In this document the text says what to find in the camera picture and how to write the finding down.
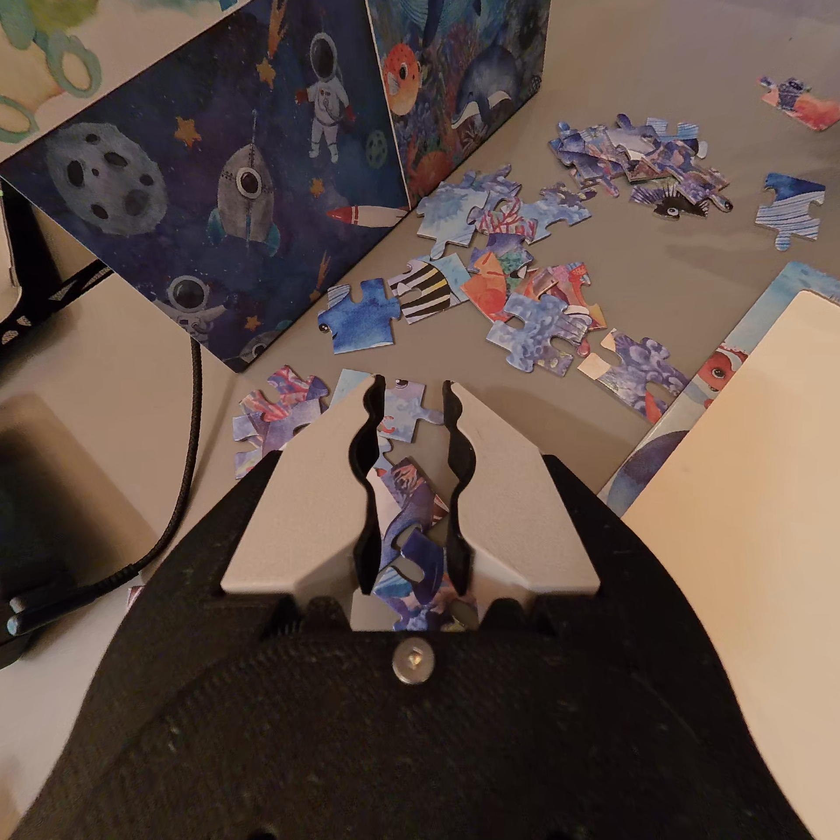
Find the dark blue coral jigsaw piece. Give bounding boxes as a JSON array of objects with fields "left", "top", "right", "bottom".
[{"left": 366, "top": 458, "right": 454, "bottom": 592}]

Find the red crab jigsaw piece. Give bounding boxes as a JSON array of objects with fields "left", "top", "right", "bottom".
[{"left": 760, "top": 75, "right": 840, "bottom": 132}]

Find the blue striped jigsaw piece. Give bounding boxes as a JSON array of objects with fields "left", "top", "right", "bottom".
[{"left": 755, "top": 172, "right": 826, "bottom": 252}]

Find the cream puzzle frame tray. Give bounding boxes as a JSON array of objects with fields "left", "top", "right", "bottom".
[{"left": 597, "top": 261, "right": 840, "bottom": 840}]

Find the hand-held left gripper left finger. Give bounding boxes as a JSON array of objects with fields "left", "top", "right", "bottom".
[{"left": 220, "top": 374, "right": 387, "bottom": 631}]

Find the pile of puzzle pieces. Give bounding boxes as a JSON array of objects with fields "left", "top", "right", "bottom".
[{"left": 233, "top": 113, "right": 735, "bottom": 483}]

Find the black braided cable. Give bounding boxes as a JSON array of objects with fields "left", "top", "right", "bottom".
[{"left": 0, "top": 338, "right": 203, "bottom": 637}]

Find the illustrated animal puzzle box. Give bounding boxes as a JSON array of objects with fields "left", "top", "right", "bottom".
[{"left": 0, "top": 0, "right": 551, "bottom": 374}]

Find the black patterned strap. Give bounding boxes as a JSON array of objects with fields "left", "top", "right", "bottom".
[{"left": 0, "top": 259, "right": 111, "bottom": 363}]

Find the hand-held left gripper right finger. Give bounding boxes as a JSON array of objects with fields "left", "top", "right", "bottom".
[{"left": 443, "top": 381, "right": 601, "bottom": 627}]

